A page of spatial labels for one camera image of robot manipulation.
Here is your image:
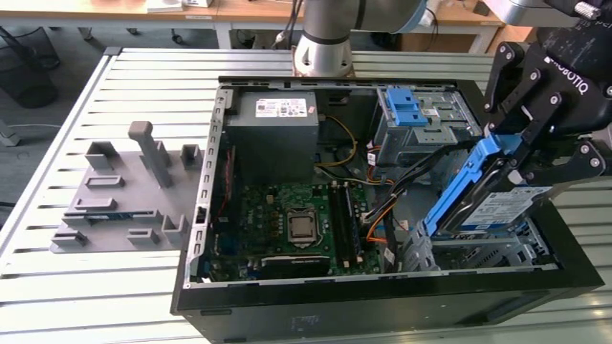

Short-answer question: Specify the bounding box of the black RAM stick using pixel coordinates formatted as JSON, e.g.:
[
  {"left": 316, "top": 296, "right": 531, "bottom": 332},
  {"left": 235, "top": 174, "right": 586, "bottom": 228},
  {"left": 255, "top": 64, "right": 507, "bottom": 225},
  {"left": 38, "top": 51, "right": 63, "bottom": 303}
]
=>
[{"left": 330, "top": 184, "right": 351, "bottom": 268}]

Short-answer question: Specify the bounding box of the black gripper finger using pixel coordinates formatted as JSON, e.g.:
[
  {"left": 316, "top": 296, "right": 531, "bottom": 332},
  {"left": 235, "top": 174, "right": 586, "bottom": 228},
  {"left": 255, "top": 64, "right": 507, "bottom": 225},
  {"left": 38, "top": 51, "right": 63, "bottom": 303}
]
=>
[
  {"left": 482, "top": 41, "right": 562, "bottom": 136},
  {"left": 506, "top": 102, "right": 607, "bottom": 186}
]

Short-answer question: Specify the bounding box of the black graphics card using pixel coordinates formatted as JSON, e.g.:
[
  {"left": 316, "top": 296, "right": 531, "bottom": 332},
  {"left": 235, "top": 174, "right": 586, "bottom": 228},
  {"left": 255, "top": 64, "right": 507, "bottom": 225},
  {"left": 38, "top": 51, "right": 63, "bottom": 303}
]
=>
[{"left": 258, "top": 253, "right": 332, "bottom": 280}]

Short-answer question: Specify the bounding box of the black PC case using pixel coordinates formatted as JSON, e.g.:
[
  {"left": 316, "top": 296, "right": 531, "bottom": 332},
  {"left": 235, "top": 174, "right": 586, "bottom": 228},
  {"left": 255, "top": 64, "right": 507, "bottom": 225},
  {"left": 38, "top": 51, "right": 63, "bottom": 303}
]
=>
[{"left": 170, "top": 75, "right": 604, "bottom": 344}]

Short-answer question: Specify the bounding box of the white box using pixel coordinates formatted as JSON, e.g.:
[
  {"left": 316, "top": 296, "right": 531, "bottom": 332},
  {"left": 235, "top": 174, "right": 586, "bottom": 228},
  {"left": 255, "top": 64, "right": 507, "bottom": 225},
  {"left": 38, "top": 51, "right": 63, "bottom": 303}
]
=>
[{"left": 147, "top": 0, "right": 186, "bottom": 14}]

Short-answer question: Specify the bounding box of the metal disk bay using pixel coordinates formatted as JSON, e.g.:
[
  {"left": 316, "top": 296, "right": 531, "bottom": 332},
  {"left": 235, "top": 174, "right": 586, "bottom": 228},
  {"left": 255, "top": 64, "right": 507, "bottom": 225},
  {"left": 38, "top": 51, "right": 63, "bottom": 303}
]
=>
[{"left": 402, "top": 214, "right": 559, "bottom": 272}]

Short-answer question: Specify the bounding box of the wooden desk white frame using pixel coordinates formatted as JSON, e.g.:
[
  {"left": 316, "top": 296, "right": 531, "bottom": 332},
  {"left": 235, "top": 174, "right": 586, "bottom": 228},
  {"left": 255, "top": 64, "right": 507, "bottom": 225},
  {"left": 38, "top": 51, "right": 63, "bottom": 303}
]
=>
[{"left": 0, "top": 0, "right": 508, "bottom": 54}]

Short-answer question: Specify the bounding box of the black cable bundle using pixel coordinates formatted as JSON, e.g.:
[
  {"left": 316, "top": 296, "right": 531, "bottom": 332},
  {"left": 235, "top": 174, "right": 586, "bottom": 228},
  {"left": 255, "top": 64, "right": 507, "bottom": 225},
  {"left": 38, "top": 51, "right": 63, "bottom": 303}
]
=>
[{"left": 360, "top": 141, "right": 479, "bottom": 230}]

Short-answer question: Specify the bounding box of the grey metal stand foot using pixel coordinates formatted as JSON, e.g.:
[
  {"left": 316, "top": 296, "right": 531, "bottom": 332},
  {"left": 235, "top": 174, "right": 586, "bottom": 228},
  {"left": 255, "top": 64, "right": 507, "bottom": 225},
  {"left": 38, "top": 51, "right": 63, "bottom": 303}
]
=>
[{"left": 0, "top": 118, "right": 23, "bottom": 146}]

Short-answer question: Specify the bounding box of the metal optical drive cage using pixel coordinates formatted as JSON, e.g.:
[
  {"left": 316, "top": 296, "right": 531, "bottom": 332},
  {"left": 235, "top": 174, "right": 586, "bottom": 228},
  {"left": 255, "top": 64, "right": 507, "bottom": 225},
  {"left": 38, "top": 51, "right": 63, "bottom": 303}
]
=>
[{"left": 372, "top": 85, "right": 484, "bottom": 168}]

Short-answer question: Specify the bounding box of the hard disk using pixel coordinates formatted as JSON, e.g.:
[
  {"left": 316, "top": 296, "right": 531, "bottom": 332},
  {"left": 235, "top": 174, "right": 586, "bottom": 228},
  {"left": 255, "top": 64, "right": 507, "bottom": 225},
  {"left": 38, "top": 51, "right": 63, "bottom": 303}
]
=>
[{"left": 427, "top": 133, "right": 556, "bottom": 239}]

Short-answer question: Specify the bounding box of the blue plastic bay latch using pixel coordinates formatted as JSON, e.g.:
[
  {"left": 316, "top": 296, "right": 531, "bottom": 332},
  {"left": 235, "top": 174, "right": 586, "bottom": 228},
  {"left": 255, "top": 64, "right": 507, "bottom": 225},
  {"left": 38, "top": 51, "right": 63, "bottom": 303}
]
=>
[{"left": 384, "top": 87, "right": 430, "bottom": 127}]

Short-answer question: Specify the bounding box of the silver CPU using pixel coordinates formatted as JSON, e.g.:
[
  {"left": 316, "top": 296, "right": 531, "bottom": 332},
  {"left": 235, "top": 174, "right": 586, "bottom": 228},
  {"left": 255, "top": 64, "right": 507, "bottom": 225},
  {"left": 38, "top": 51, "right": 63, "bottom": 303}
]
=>
[{"left": 288, "top": 214, "right": 316, "bottom": 240}]

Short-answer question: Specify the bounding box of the green RAM stick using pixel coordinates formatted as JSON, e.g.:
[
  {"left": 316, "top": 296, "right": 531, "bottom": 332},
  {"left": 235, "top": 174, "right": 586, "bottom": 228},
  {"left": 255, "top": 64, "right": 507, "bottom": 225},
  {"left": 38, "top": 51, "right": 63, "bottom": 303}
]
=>
[{"left": 86, "top": 211, "right": 134, "bottom": 220}]

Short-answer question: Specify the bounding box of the yellow wire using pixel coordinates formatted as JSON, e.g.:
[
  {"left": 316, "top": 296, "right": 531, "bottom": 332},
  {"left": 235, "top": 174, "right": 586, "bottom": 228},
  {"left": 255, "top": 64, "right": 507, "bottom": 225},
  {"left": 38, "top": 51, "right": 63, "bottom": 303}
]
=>
[{"left": 314, "top": 114, "right": 360, "bottom": 168}]

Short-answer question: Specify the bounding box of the grey power supply unit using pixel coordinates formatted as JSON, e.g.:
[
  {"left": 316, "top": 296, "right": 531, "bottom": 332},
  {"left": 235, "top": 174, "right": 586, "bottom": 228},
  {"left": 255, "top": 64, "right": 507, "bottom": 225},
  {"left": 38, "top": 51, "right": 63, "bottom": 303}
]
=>
[{"left": 224, "top": 91, "right": 320, "bottom": 186}]

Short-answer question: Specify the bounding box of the green motherboard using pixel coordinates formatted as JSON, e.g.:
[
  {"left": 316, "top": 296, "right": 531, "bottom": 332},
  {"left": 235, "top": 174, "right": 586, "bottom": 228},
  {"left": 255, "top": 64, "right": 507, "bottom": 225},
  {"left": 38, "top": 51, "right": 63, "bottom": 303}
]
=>
[{"left": 212, "top": 181, "right": 384, "bottom": 282}]

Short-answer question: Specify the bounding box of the orange wire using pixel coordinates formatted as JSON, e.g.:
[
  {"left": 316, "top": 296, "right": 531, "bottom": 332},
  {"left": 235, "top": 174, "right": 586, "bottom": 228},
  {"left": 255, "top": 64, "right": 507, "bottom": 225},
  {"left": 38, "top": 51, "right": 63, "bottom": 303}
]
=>
[{"left": 366, "top": 206, "right": 399, "bottom": 245}]

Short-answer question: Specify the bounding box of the grey plastic parts rack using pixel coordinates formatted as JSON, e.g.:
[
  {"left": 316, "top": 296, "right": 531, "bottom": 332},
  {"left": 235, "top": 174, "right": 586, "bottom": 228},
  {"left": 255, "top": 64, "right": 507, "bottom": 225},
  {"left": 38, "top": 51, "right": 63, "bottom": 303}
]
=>
[{"left": 50, "top": 120, "right": 207, "bottom": 254}]

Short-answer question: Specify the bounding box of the red wire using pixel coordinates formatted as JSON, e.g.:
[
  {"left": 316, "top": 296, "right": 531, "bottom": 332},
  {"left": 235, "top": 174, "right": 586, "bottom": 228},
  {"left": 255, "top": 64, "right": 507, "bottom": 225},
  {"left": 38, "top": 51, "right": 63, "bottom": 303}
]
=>
[{"left": 218, "top": 145, "right": 239, "bottom": 221}]

